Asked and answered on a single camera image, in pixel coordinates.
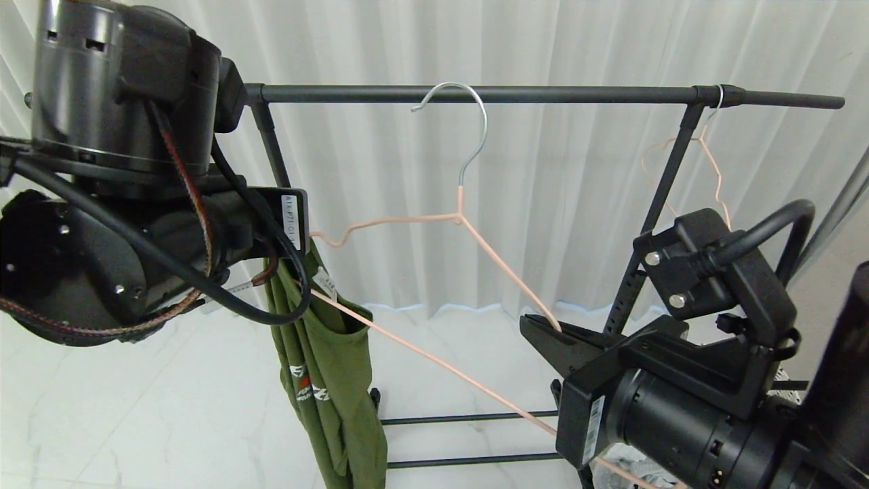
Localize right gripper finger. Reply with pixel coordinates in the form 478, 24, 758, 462
562, 316, 686, 346
519, 314, 622, 378

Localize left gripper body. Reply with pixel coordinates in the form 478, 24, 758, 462
0, 187, 311, 348

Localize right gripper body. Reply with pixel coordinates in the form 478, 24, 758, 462
555, 316, 809, 489

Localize pale grey shorts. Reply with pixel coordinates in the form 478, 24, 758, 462
594, 456, 683, 489

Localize pink clothes hanger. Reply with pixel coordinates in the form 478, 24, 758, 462
642, 87, 733, 232
311, 81, 683, 489

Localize green printed shirt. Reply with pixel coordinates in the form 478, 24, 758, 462
263, 241, 389, 489

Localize white laundry basket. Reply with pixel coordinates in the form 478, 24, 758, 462
769, 369, 810, 408

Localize black clothes rack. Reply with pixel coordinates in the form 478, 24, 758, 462
241, 83, 846, 489

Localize white curtain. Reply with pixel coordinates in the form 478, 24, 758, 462
0, 0, 869, 321

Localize black cable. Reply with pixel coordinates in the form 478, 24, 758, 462
0, 102, 313, 327
706, 199, 817, 286

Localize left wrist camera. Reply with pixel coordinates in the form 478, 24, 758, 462
216, 58, 248, 134

